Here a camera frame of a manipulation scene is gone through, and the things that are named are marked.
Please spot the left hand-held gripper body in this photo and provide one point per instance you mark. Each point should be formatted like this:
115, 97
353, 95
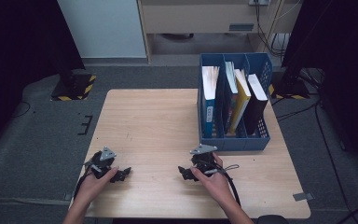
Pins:
102, 163

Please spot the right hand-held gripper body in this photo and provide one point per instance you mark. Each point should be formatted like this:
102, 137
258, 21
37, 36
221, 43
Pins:
203, 161

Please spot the blue plastic file rack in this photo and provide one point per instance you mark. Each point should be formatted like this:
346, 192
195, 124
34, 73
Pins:
233, 144

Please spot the bright blue book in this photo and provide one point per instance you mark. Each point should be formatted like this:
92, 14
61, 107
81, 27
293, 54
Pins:
209, 93

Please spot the dark blue illustrated book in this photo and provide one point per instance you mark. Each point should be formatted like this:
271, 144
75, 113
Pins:
231, 93

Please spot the yellow book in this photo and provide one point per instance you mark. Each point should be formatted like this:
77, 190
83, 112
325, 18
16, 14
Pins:
242, 96

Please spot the black book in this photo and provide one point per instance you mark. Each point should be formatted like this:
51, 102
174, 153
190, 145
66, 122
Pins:
256, 105

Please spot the person's left hand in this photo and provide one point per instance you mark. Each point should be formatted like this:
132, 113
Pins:
91, 188

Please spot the person's right hand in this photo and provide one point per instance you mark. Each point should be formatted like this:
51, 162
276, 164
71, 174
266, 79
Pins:
216, 186

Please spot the black floor tape mark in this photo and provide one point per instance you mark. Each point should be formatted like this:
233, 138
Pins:
85, 124

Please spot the grey tape strip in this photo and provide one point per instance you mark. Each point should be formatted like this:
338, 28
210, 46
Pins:
70, 196
303, 196

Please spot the black round stool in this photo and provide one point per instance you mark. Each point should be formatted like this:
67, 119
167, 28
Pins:
272, 219

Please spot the white cabinet panel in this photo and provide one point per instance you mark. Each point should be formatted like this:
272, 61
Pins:
105, 28

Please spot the grey desk label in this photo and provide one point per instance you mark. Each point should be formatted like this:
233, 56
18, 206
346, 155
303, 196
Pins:
241, 27

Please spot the beige wooden desk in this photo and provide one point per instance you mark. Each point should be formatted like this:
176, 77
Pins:
199, 17

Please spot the dark curtain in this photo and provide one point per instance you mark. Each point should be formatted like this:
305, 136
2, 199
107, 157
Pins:
338, 62

